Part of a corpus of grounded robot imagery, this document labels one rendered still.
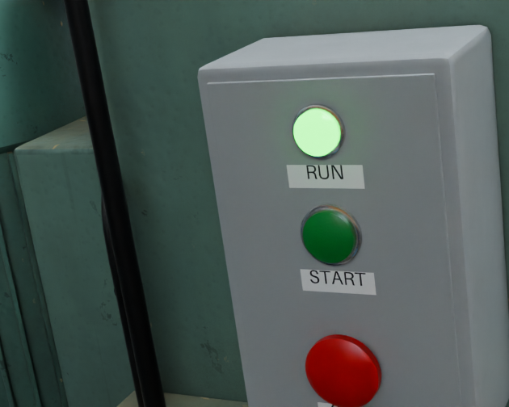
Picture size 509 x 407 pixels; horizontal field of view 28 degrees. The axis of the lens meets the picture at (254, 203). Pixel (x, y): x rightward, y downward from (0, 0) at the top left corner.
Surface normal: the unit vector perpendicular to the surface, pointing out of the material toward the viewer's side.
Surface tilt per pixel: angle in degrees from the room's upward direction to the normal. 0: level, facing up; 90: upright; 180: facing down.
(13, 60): 90
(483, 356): 90
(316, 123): 86
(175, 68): 90
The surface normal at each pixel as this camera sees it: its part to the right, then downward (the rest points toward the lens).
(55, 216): -0.43, 0.33
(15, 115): 0.50, 0.20
